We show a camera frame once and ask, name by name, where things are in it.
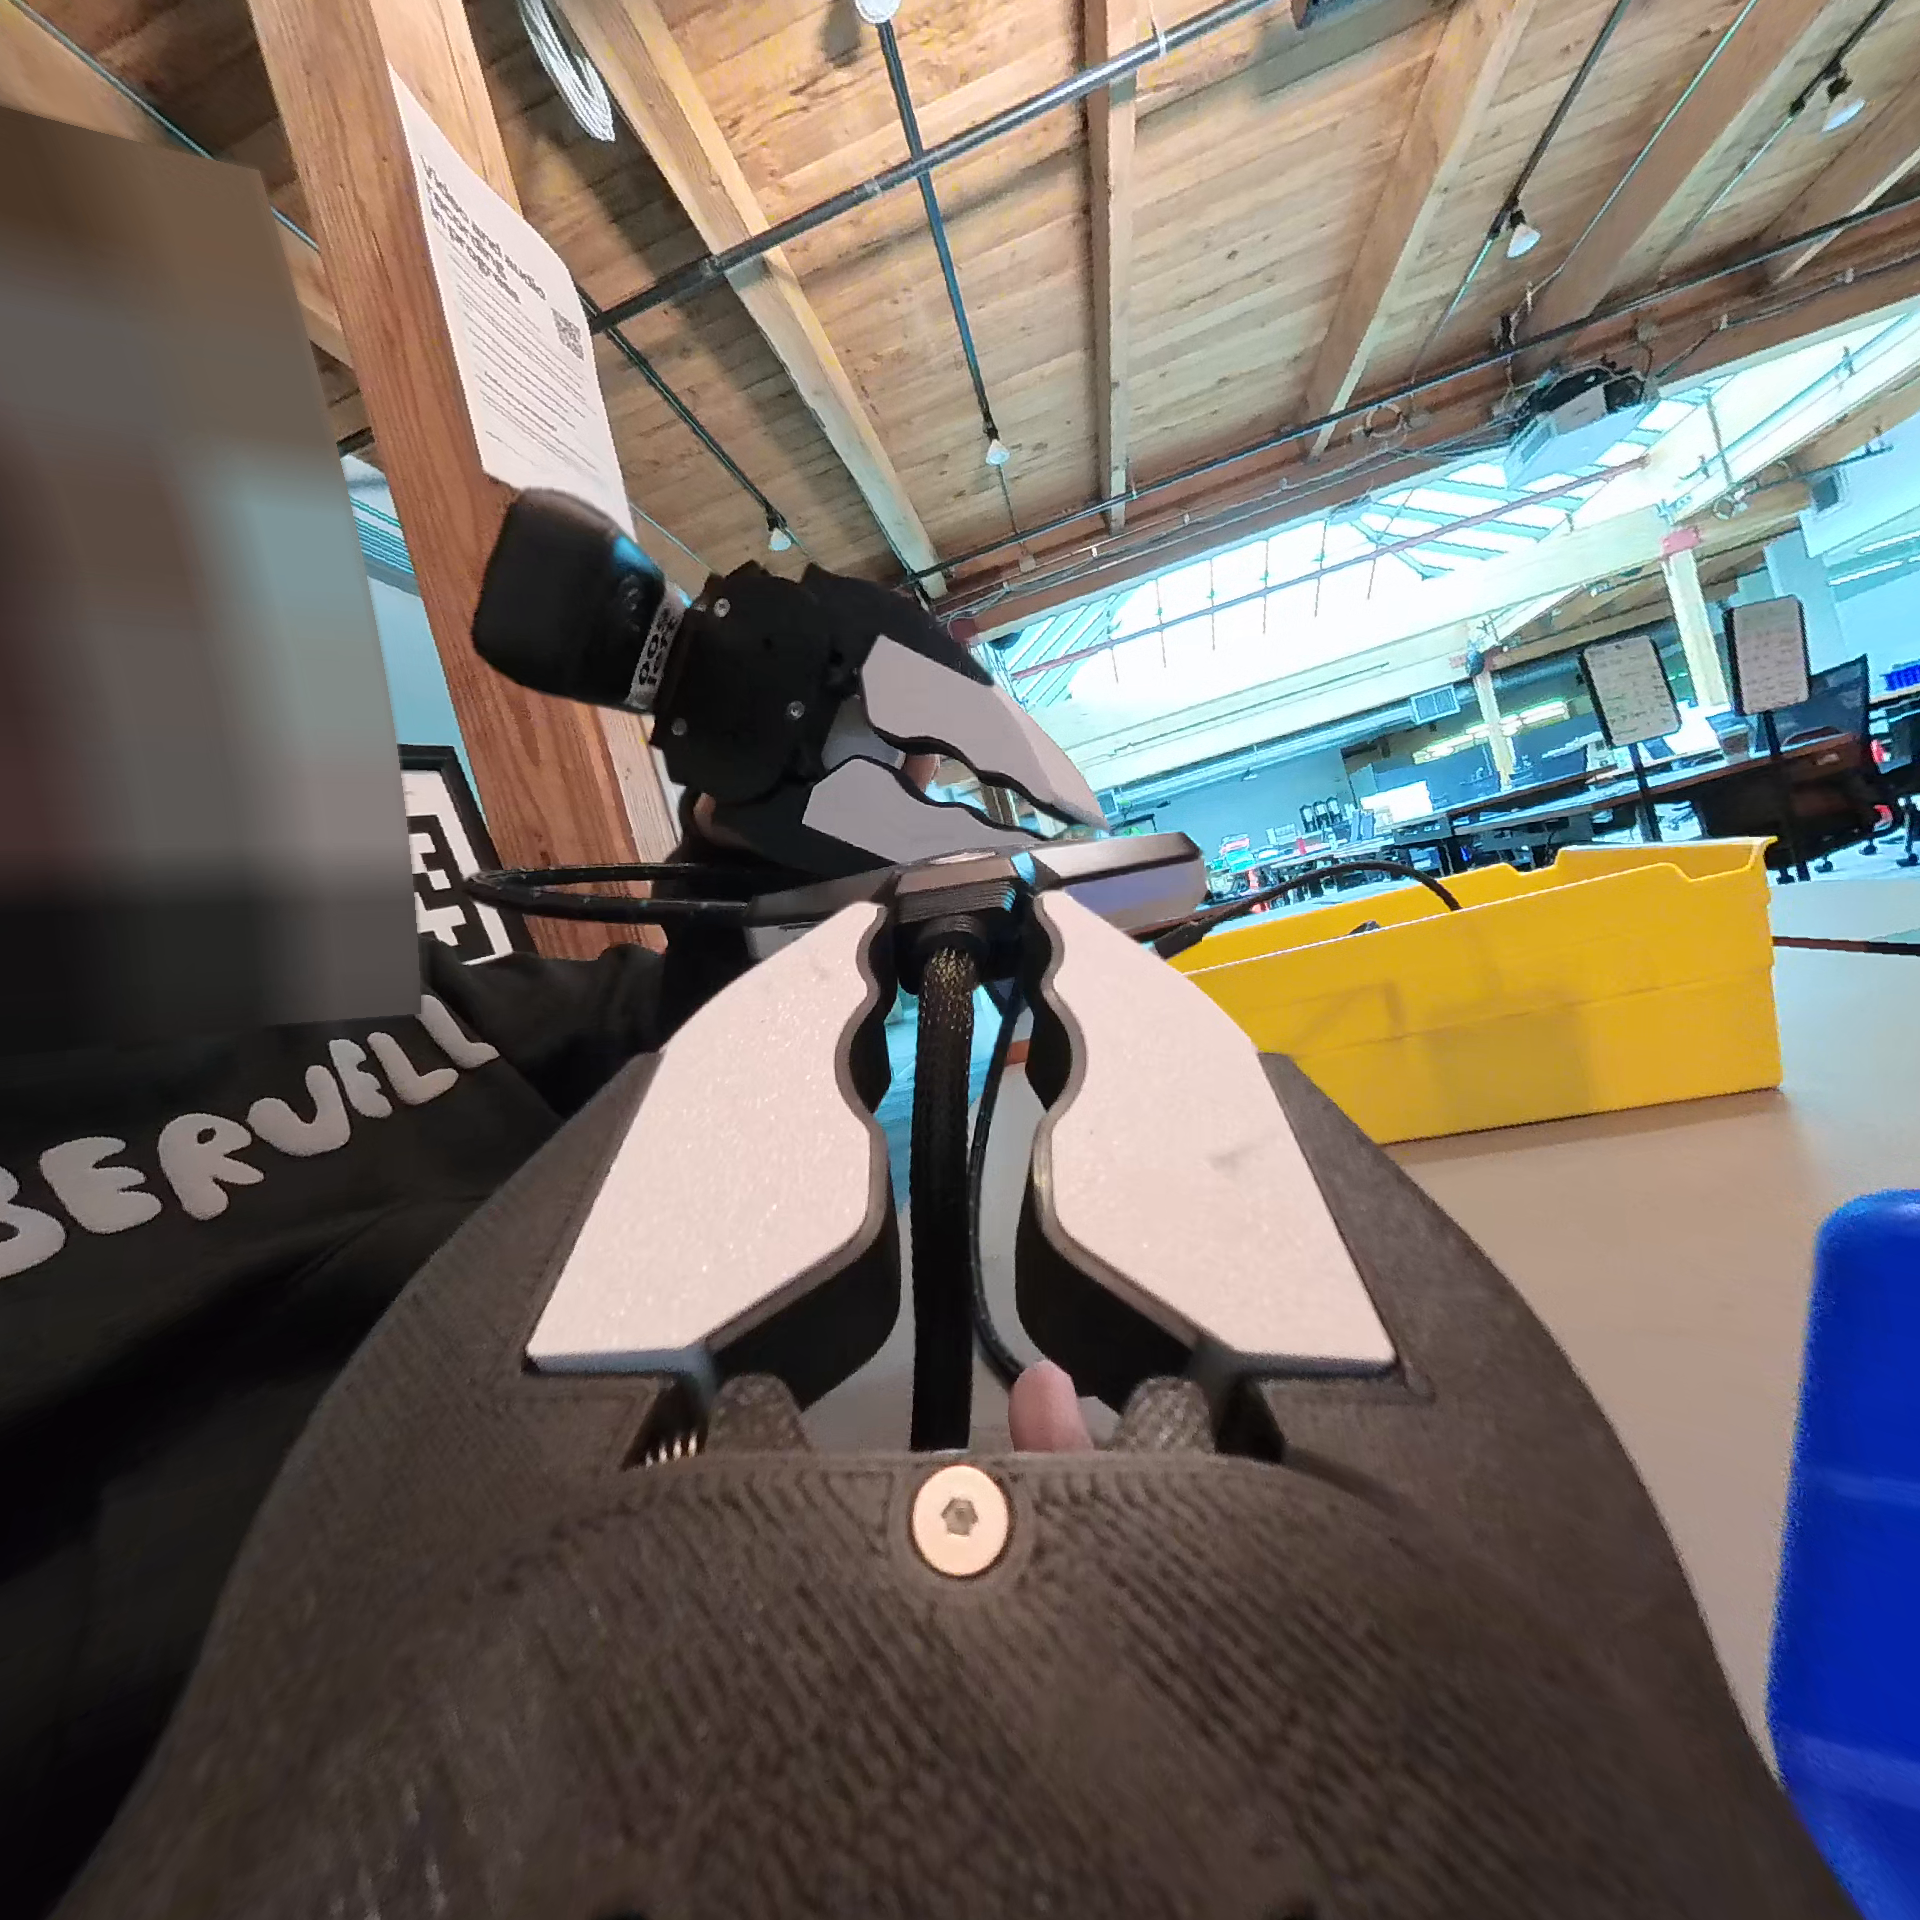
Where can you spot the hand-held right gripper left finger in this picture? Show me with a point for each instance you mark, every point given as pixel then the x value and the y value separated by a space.
pixel 722 1184

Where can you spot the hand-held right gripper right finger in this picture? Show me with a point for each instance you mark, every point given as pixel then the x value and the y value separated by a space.
pixel 1200 1200

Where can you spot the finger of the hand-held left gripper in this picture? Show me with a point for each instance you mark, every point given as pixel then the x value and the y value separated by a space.
pixel 961 713
pixel 901 826

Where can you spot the yellow plastic bin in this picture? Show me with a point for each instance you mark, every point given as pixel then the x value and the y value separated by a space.
pixel 1500 1017

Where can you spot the blue plastic bin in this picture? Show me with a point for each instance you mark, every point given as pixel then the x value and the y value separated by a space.
pixel 1861 1498

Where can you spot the printed marker board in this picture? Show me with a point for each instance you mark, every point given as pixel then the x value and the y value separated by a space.
pixel 450 885

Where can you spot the white paper notice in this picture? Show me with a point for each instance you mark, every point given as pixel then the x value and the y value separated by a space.
pixel 512 330

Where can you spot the person's black hoodie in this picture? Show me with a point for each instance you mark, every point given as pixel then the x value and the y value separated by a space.
pixel 225 1350

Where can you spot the grey coiled conduit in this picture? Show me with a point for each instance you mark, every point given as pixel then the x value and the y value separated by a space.
pixel 568 83

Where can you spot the sign board on stand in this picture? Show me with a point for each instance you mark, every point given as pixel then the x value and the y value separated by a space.
pixel 1765 657
pixel 1630 689

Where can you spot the white ceiling projector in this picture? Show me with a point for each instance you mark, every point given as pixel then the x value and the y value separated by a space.
pixel 1583 427

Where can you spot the black office chair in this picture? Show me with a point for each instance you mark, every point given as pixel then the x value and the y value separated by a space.
pixel 1838 736

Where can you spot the wooden post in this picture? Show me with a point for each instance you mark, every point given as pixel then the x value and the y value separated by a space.
pixel 548 778

